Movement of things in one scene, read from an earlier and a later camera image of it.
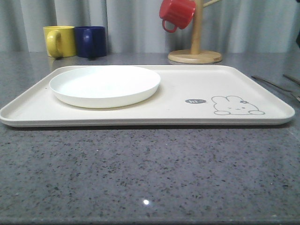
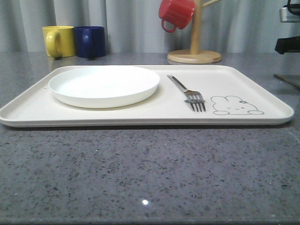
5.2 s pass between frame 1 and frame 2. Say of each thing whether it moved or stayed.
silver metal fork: moved
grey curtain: stayed
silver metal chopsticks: moved
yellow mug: stayed
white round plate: stayed
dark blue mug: stayed
